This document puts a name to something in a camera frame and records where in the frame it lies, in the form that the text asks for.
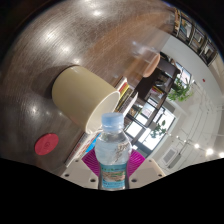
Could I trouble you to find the low dark shelf unit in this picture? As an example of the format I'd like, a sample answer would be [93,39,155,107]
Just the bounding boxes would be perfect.
[128,58,183,135]

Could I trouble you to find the potted green plant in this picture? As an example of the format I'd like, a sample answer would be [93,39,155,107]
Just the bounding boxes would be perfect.
[167,77,195,103]

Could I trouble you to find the blue-covered book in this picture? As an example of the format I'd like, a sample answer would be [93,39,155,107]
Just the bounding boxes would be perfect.
[87,132,102,151]

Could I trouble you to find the green plant in white pot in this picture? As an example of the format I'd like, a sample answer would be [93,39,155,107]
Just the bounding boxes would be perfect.
[149,119,168,140]

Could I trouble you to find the ceiling air conditioner unit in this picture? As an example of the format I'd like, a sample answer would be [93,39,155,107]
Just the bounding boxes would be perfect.
[161,147,178,167]

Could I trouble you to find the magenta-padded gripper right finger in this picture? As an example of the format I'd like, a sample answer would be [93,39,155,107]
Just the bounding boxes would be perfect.
[126,148,167,190]

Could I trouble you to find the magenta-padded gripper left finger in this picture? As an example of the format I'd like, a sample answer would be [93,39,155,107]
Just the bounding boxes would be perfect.
[60,148,101,190]

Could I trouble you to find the tall bookshelf with books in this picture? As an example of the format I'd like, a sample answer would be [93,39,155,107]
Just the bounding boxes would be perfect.
[173,8,220,66]

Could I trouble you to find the clear water bottle blue cap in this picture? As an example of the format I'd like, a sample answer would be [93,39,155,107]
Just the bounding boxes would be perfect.
[94,112,133,191]

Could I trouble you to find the group of ceiling spotlights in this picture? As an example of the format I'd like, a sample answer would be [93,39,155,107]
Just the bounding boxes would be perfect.
[166,131,224,160]

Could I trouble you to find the yellow-spined book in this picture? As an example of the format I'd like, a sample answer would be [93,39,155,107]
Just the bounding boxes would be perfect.
[117,84,133,108]

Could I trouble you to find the cream ceramic cup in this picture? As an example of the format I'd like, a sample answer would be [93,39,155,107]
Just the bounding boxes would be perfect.
[51,65,121,135]

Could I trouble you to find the white book with red spine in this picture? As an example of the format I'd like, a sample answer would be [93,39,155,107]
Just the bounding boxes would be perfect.
[114,77,130,93]

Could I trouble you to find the flat round red coaster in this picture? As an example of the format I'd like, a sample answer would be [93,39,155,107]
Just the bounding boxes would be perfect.
[34,133,60,156]

